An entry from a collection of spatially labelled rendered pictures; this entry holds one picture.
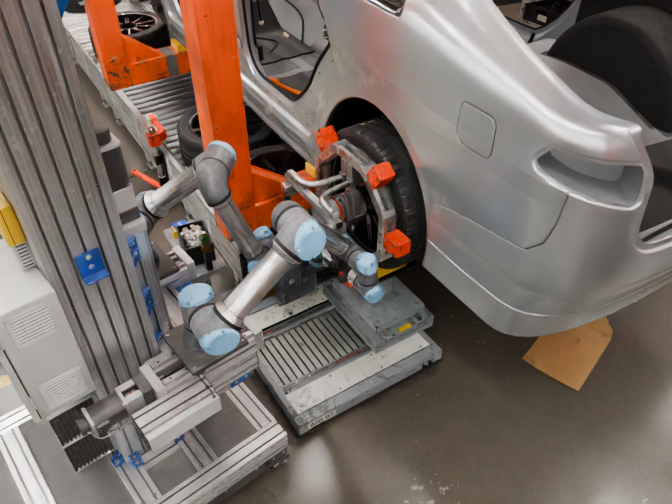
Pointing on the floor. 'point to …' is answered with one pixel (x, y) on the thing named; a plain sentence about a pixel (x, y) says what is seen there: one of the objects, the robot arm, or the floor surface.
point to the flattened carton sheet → (570, 352)
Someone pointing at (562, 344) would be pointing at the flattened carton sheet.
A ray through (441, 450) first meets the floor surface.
